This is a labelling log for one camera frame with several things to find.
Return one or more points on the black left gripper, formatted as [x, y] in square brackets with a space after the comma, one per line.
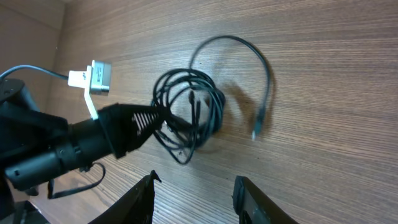
[120, 128]

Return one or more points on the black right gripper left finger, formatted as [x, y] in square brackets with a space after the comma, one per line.
[136, 206]

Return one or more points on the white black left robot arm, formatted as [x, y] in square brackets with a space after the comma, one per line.
[37, 147]

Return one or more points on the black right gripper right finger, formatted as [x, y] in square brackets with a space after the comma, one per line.
[253, 206]

